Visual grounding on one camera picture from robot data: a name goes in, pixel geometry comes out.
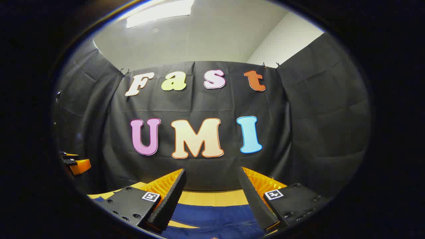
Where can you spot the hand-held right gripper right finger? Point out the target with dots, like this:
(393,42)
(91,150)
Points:
(255,202)

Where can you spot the ceiling light panel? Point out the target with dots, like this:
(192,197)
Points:
(159,13)

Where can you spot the blue denim jeans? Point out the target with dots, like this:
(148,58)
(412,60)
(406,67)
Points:
(212,219)

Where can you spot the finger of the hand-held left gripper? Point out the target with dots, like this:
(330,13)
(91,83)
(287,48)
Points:
(81,166)

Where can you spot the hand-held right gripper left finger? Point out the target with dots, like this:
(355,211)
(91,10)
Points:
(172,199)

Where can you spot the black backdrop cloth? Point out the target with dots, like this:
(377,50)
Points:
(199,106)

